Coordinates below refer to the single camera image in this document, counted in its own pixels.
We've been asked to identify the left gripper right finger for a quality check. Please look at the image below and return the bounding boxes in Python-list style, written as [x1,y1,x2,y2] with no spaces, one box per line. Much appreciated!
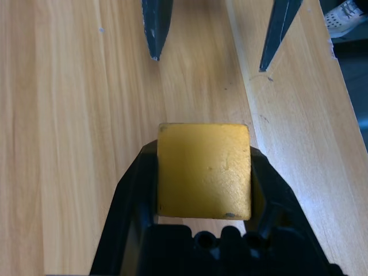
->
[250,145,329,265]

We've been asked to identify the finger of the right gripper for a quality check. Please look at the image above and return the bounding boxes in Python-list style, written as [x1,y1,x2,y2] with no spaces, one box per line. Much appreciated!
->
[258,0,304,72]
[140,0,176,62]

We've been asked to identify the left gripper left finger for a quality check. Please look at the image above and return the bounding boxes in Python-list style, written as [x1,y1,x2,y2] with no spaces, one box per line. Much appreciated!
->
[89,140,159,276]

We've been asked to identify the yellow wooden block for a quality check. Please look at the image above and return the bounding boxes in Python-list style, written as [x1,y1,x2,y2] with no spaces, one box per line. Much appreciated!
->
[156,122,253,221]

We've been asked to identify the white mesh sneaker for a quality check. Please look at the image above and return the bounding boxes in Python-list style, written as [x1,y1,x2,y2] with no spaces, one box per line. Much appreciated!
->
[324,0,368,38]

